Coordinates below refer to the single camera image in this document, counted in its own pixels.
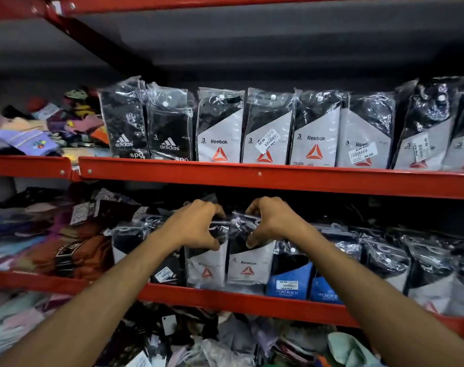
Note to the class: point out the black sock packet price sticker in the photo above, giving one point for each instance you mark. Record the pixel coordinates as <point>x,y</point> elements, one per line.
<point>169,271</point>

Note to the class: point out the jumble of tagged loose socks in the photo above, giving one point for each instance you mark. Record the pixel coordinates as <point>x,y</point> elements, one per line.
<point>159,336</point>

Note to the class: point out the blue label sock packet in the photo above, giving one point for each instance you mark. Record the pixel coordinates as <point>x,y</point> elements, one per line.
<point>289,278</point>
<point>325,290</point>

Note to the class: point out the heap of mixed dark socks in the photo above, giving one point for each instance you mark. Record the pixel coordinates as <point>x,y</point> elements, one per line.
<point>44,221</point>

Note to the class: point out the pile of colourful loose socks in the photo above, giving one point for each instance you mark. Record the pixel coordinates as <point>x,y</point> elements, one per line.
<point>63,118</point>

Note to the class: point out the grey red-triangle sock pack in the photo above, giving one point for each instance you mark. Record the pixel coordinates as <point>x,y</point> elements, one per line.
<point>208,267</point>
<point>249,265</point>

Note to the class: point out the row of grey-label sock packets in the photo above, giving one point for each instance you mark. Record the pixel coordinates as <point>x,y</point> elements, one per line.
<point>316,137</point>

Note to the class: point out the person's right forearm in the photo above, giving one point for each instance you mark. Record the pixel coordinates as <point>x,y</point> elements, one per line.
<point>377,301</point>

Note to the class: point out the black sock packet clear wrap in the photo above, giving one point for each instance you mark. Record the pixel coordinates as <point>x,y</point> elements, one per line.
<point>128,238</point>

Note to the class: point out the mint green sock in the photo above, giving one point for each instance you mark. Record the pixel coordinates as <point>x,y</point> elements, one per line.
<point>348,351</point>

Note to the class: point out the black sock packet white logo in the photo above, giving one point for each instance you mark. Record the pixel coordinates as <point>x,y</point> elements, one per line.
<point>170,126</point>
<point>125,122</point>

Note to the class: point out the red metal shelf rack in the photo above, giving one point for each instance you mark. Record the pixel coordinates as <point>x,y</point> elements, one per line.
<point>255,179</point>

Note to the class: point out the person's right hand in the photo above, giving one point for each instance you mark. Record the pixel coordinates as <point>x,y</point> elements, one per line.
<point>280,221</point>

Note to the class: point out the person's left thumb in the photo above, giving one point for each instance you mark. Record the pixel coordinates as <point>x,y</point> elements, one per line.
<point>212,242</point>

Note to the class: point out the person's right thumb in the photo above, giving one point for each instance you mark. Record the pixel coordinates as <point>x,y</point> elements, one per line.
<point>255,236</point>

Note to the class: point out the purple sock with coloured print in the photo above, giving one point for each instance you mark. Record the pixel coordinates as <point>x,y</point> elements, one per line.
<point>27,142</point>

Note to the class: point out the person's left forearm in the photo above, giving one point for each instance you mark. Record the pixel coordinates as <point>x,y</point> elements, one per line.
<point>86,305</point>

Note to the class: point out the orange socks with black band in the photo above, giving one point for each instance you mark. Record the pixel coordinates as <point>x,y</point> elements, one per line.
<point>83,257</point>

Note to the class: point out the person's left hand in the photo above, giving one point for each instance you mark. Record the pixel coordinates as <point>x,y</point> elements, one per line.
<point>186,225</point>

